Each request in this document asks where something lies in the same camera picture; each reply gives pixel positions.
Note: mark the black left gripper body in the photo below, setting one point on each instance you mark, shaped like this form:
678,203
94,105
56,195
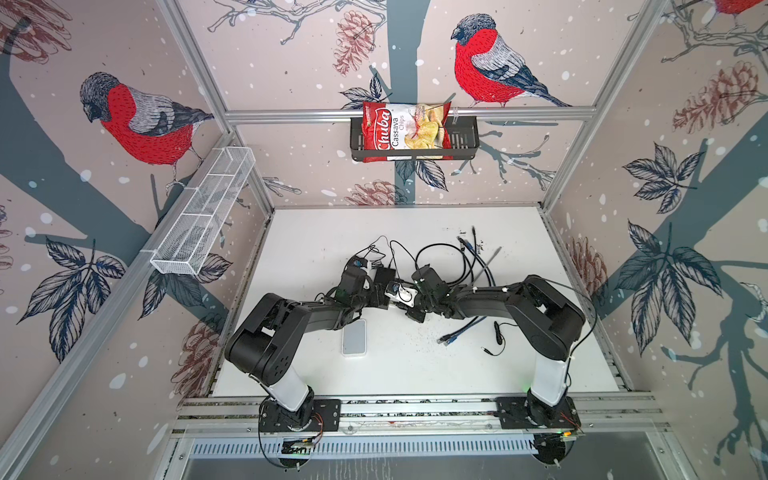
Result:
367,299

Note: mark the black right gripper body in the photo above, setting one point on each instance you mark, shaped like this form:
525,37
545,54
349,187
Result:
420,306

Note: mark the black network switch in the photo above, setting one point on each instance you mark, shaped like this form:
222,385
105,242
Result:
382,278

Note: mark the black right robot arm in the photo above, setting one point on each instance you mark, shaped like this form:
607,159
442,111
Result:
549,321

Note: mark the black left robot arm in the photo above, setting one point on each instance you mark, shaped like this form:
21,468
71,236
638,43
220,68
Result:
264,345

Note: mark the white grey flat device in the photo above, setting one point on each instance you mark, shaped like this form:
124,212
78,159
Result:
354,339

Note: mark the red cassava chips bag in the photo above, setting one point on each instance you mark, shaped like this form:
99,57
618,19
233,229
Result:
392,127

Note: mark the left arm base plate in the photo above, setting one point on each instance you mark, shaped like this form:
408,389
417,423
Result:
318,415

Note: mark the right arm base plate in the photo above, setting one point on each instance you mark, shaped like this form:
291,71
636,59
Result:
527,412

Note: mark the black wire wall basket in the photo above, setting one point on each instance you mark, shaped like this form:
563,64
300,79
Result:
457,138

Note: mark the white mesh wall shelf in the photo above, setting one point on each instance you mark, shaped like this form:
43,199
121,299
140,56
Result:
192,236

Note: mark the aluminium front rail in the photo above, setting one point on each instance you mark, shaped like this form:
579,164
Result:
434,414

